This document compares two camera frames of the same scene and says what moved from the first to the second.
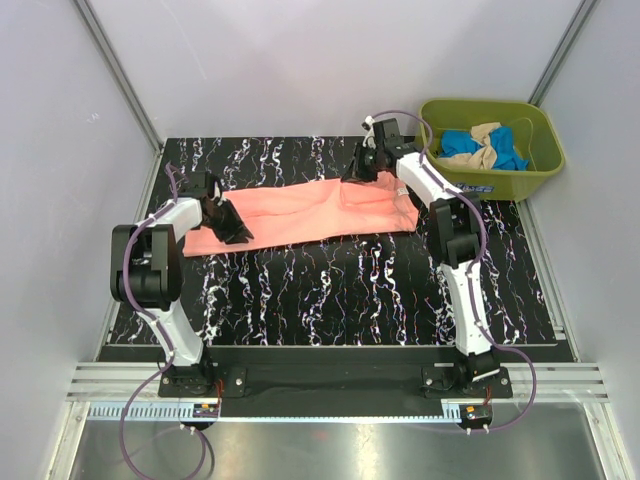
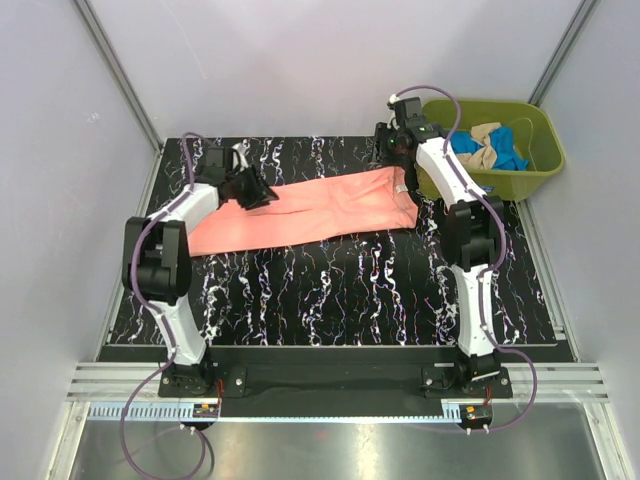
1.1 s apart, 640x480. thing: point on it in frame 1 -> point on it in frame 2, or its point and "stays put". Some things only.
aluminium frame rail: x=123 y=381 stays put
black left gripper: x=237 y=231 -> x=261 y=195
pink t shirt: x=302 y=213 stays put
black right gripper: x=354 y=172 -> x=380 y=135
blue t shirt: x=457 y=142 stays put
